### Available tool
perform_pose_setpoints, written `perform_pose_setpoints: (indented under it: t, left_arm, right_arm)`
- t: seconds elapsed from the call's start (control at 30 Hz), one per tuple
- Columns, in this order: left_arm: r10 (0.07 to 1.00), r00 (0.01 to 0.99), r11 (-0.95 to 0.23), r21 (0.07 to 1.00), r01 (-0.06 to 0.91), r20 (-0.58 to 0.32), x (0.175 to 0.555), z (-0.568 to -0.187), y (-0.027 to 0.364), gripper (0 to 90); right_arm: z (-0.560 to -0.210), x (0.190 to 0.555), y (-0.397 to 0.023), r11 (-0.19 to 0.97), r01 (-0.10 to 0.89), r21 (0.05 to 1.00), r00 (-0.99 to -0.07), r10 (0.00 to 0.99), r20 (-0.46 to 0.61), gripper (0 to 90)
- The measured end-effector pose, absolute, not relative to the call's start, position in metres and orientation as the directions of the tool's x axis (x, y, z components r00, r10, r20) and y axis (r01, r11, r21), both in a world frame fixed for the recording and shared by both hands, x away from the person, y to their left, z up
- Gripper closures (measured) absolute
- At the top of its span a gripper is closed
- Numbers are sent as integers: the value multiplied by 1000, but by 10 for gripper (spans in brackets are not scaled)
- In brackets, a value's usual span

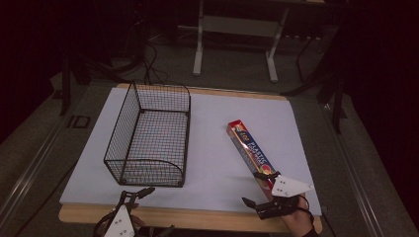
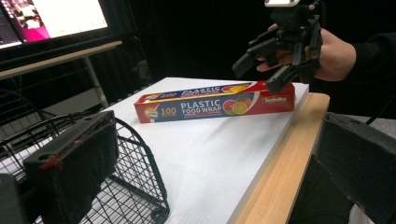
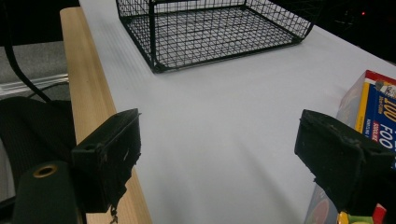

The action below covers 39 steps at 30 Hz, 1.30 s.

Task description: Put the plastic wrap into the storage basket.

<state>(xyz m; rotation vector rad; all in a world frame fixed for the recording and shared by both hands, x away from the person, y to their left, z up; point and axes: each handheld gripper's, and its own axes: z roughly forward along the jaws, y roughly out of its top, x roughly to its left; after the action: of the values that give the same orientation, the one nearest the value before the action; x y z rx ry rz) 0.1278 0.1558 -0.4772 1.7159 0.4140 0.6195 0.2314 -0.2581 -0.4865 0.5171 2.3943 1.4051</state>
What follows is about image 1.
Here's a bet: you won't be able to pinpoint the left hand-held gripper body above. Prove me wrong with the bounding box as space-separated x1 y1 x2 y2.
104 196 140 237

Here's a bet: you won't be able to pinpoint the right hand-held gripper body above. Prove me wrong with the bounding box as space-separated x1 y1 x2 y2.
256 175 315 221

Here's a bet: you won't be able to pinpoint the long plastic wrap box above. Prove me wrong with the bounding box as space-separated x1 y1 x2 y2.
226 118 284 201

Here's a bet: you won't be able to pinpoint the black wire basket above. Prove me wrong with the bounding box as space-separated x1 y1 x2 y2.
103 82 192 189

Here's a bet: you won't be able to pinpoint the person's left hand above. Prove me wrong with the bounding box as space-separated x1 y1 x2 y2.
129 202 146 231

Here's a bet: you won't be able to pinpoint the person's right hand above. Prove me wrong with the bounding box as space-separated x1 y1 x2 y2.
281 194 318 237

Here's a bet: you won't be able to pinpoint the white table mat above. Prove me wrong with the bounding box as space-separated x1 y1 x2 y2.
59 87 323 217

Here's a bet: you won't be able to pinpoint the black floor socket plate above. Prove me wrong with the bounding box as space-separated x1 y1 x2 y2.
66 115 92 129

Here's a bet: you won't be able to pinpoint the black metal stand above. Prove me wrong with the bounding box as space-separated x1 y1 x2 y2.
282 19 349 135
58 48 92 117

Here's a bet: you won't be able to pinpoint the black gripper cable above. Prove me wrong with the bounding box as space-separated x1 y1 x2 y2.
295 195 316 228
92 210 117 237

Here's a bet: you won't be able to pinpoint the metal floor rail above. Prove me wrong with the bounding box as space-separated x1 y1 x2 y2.
319 102 386 237
0 108 71 228

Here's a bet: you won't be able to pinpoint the black floor cables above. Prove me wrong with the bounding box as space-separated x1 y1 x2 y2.
82 39 170 87

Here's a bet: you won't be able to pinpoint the white metal desk frame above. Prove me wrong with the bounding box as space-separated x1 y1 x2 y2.
192 0 292 84

